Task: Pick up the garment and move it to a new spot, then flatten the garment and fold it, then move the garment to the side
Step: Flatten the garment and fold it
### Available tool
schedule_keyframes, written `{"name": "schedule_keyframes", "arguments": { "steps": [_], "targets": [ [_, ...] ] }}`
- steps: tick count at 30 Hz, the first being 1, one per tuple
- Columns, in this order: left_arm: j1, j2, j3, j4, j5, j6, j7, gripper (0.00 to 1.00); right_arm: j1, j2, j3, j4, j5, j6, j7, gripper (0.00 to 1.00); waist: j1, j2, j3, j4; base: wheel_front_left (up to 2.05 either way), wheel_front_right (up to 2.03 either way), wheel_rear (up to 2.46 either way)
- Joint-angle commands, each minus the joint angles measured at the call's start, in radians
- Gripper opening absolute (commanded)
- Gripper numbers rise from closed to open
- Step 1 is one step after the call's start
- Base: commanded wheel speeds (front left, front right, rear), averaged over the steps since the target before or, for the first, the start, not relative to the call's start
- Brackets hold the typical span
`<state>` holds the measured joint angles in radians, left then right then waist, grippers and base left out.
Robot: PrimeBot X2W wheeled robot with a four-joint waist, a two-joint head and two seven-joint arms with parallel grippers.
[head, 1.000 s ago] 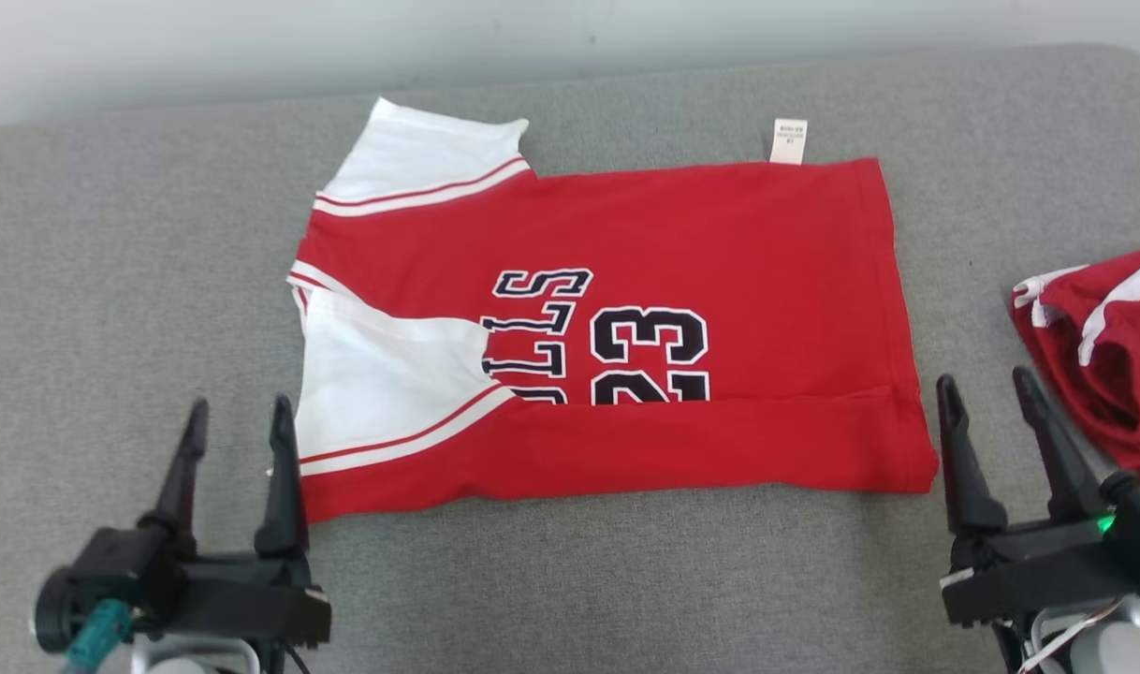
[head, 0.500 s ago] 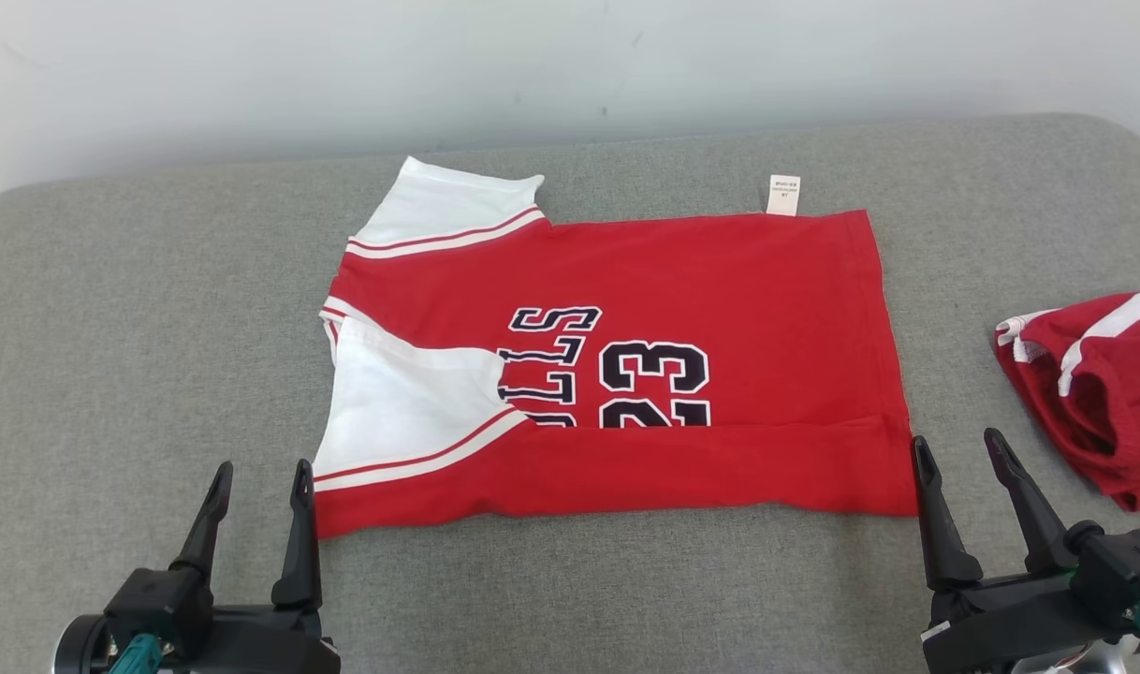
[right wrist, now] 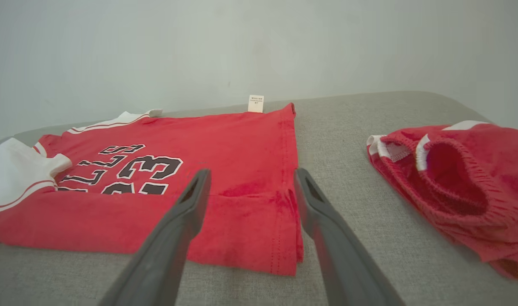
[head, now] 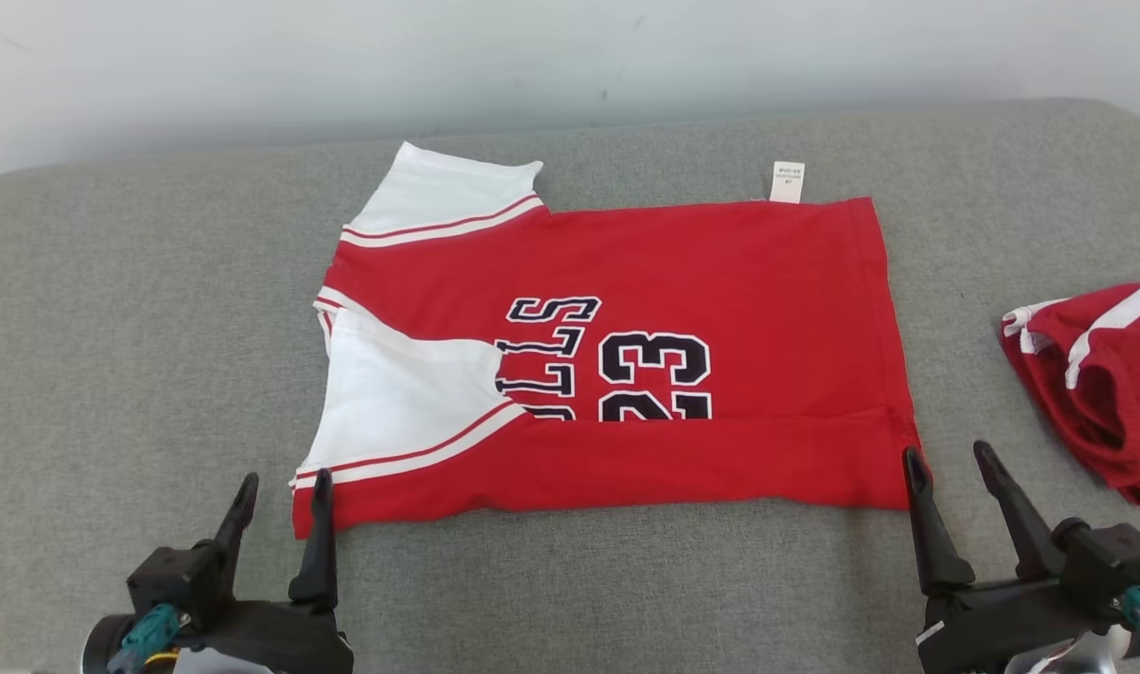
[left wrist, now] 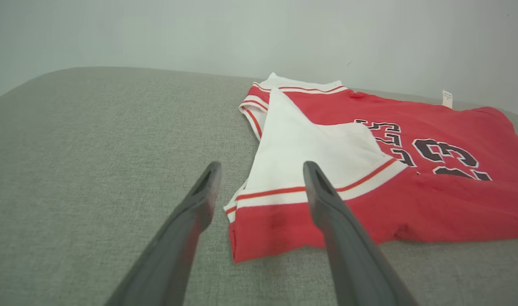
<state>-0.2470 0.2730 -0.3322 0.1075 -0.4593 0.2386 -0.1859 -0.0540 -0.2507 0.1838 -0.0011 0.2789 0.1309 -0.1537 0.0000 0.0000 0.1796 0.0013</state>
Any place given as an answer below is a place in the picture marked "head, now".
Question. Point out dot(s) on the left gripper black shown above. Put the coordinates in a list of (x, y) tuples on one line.
[(270, 641)]

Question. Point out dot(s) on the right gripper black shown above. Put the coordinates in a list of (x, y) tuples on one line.
[(1001, 622)]

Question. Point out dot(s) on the red basketball shorts white stripes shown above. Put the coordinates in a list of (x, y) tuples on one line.
[(1103, 402)]

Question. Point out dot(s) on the red white jersey shirt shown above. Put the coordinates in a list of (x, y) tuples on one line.
[(767, 300)]

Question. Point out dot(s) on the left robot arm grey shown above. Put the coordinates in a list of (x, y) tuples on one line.
[(210, 663)]

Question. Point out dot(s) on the grey fabric sofa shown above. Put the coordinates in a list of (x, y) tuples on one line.
[(579, 580)]

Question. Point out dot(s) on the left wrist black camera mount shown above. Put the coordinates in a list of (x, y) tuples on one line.
[(172, 580)]

